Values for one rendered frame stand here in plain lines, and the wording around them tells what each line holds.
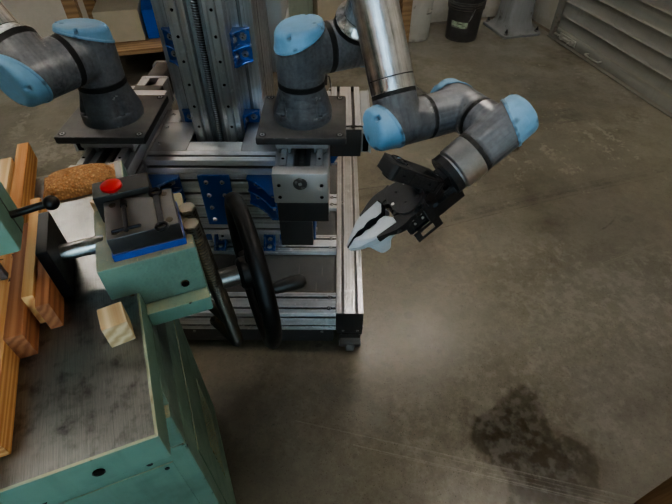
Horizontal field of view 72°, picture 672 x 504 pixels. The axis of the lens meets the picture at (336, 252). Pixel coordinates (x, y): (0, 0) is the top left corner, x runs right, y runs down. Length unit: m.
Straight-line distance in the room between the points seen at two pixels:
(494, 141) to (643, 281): 1.57
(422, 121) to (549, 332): 1.26
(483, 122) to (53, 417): 0.72
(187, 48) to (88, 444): 0.95
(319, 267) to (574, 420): 0.97
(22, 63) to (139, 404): 0.80
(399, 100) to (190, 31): 0.67
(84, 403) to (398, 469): 1.05
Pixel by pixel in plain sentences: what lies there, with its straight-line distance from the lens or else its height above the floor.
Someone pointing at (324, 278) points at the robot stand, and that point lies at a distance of 1.63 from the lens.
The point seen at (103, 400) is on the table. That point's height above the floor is 0.90.
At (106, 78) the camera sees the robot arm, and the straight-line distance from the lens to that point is 1.29.
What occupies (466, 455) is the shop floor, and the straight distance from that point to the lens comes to 1.58.
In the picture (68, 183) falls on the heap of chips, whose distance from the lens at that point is 0.97.
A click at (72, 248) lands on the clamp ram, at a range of 0.76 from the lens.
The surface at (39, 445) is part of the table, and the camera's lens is 0.66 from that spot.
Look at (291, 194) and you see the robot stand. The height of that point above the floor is 0.71.
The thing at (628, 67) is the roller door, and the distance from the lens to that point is 3.84.
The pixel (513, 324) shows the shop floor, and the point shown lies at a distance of 1.88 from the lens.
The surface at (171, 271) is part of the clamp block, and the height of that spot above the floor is 0.92.
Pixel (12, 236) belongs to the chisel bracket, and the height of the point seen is 1.02.
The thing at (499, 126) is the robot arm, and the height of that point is 1.05.
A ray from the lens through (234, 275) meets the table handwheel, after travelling 0.83.
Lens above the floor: 1.43
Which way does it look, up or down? 45 degrees down
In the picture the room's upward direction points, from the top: straight up
